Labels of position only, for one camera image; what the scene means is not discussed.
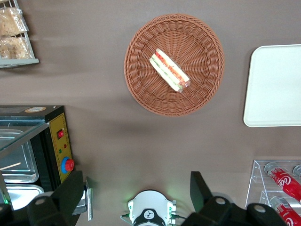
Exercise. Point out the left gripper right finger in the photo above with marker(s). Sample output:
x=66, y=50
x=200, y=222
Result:
x=211, y=212

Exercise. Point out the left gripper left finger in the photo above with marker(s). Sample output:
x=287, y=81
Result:
x=63, y=202

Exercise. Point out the triangle sandwich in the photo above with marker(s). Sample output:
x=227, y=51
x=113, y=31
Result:
x=168, y=70

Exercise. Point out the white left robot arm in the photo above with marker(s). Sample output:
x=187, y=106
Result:
x=147, y=202

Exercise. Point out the cream plastic tray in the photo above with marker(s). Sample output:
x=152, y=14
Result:
x=275, y=87

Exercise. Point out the tray of packaged snacks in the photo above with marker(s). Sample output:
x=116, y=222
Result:
x=28, y=62

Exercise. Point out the round brown wicker basket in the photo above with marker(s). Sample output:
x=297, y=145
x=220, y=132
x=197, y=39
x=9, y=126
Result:
x=200, y=47

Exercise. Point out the steel warmer pan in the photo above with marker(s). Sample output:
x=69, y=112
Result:
x=26, y=176
x=21, y=195

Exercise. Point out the clear acrylic bottle rack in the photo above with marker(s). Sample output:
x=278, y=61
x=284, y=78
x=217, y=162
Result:
x=256, y=179

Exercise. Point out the red cola bottle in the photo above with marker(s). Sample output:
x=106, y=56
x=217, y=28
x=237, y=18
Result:
x=284, y=212
x=287, y=183

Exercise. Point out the black food warmer machine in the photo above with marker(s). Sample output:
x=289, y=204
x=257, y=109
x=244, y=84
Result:
x=56, y=127

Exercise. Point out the clear bag of crackers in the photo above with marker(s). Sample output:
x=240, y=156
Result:
x=9, y=21
x=14, y=48

